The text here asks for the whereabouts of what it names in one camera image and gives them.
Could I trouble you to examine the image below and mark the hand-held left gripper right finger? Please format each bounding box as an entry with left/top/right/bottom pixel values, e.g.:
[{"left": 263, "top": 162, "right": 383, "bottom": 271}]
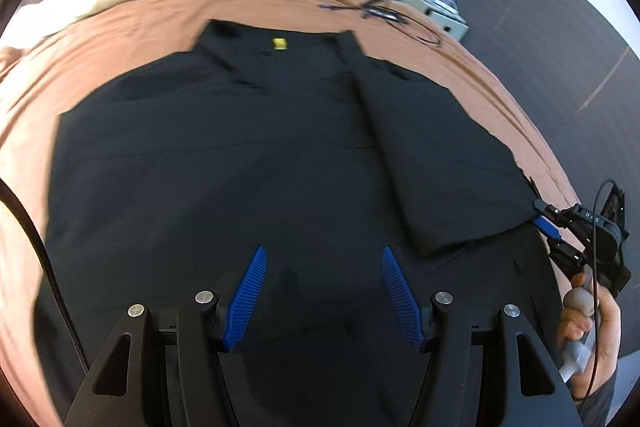
[{"left": 381, "top": 246, "right": 586, "bottom": 427}]

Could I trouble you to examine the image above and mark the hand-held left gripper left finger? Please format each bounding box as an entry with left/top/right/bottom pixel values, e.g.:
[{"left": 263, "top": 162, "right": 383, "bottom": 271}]
[{"left": 62, "top": 245, "right": 269, "bottom": 427}]

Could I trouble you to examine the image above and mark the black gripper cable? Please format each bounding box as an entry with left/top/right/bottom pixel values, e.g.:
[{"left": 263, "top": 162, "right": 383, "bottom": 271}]
[
  {"left": 0, "top": 179, "right": 91, "bottom": 373},
  {"left": 570, "top": 178, "right": 618, "bottom": 403}
]

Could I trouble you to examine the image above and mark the person's right hand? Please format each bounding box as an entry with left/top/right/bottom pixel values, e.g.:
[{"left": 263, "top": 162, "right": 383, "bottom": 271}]
[{"left": 557, "top": 273, "right": 623, "bottom": 388}]

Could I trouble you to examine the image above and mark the brown bed sheet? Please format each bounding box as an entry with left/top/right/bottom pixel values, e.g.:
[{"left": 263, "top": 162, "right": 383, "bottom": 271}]
[{"left": 0, "top": 0, "right": 581, "bottom": 427}]

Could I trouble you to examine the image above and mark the black cable bundle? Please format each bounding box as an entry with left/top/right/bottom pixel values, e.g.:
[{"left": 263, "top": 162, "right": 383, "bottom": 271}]
[{"left": 319, "top": 0, "right": 443, "bottom": 48}]

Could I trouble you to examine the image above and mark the black shirt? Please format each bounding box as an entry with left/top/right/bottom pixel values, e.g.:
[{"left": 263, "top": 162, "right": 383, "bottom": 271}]
[{"left": 32, "top": 19, "right": 576, "bottom": 427}]

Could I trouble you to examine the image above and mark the white nightstand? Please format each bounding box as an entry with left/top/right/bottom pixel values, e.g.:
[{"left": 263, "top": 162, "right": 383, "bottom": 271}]
[{"left": 412, "top": 0, "right": 471, "bottom": 40}]

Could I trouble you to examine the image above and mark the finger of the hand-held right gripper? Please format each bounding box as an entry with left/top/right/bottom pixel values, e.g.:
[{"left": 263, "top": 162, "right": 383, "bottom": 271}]
[
  {"left": 547, "top": 239, "right": 590, "bottom": 276},
  {"left": 532, "top": 198, "right": 583, "bottom": 241}
]

